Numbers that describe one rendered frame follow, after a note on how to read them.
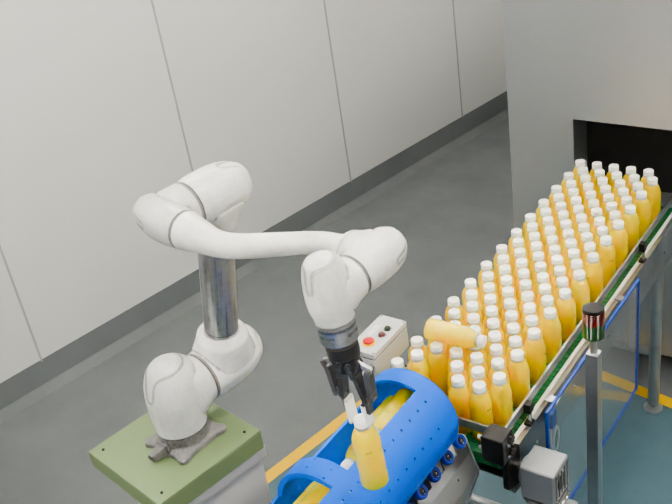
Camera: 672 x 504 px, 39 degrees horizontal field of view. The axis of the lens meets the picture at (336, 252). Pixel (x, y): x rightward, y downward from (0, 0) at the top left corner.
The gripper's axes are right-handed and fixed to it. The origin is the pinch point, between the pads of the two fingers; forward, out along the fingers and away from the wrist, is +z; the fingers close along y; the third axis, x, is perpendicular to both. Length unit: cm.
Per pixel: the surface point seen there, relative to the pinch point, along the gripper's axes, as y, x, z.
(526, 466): 9, 55, 63
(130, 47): -253, 187, -17
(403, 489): -2.4, 11.6, 36.0
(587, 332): 20, 82, 31
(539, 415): 6, 74, 59
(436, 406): -4.6, 36.2, 28.7
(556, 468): 17, 58, 63
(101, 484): -201, 46, 133
